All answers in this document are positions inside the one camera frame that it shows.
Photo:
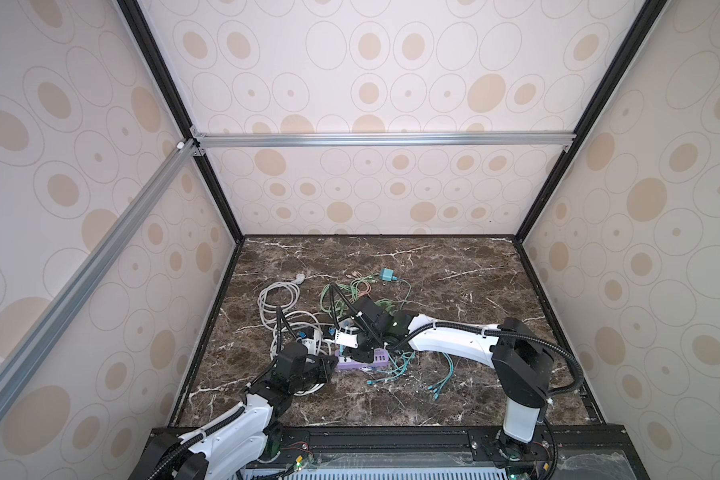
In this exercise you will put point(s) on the silver aluminium rail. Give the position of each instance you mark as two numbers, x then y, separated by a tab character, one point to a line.
400	139
26	358

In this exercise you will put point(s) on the purple power strip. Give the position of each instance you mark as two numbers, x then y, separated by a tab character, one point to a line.
379	360

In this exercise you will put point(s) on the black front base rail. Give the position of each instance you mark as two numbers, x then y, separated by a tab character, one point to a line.
557	452

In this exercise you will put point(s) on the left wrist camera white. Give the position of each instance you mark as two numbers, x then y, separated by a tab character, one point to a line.
312	340

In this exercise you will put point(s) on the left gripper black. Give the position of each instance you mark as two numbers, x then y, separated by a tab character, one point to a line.
323	372

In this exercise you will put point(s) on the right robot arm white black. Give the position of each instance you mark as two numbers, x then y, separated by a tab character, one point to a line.
531	371

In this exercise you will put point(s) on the teal charger plug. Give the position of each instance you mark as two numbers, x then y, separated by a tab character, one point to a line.
387	275

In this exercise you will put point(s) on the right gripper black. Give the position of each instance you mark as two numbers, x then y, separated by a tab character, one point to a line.
359	356

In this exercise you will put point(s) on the silver aluminium rail left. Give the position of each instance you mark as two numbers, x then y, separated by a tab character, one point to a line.
26	358

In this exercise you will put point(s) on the silver aluminium rail back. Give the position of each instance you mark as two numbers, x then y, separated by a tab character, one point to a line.
400	139

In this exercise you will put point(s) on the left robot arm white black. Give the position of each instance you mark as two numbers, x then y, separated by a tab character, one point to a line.
247	432

